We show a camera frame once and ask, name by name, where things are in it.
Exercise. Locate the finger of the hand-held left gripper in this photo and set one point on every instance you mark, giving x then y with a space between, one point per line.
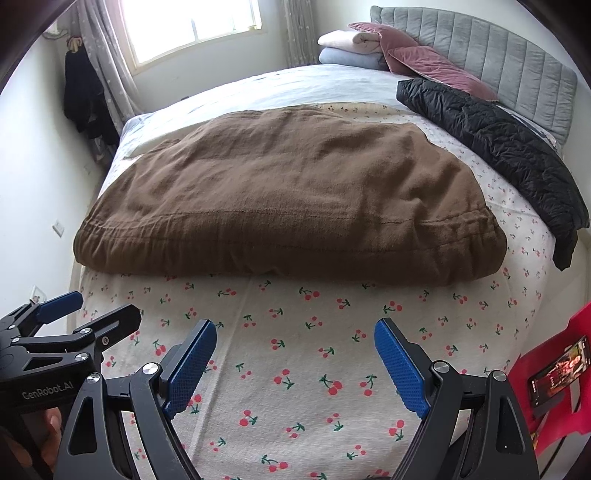
117 323
60 307

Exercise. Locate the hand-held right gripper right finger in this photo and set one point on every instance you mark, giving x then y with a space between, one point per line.
399 364

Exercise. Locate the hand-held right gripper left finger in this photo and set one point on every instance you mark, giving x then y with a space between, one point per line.
189 369

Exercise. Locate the brown jacket with fur collar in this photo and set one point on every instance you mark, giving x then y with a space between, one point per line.
277 198

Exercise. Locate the dark hanging clothes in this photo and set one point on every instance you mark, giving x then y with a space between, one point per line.
87 101

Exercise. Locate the person's left hand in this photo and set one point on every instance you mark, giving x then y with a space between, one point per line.
46 429

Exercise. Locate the cherry print bed sheet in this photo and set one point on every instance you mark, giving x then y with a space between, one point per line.
300 332

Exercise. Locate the red plastic chair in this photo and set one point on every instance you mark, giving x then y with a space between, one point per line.
540 341

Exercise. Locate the smartphone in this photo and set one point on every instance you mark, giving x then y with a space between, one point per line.
558 374

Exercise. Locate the black quilted jacket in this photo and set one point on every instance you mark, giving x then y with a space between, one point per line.
508 147

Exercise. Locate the grey patterned curtain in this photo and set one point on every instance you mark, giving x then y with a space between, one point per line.
300 32
111 55

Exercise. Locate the pink velvet pillow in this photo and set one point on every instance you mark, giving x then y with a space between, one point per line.
388 34
434 69

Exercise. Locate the window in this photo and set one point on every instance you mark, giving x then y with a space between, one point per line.
194 23

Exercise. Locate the grey padded headboard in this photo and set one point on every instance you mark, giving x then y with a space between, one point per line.
508 60

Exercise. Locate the white folded blanket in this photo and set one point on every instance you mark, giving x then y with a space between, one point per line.
341 41

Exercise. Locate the white wall socket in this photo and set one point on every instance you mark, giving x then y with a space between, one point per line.
38 293
58 228

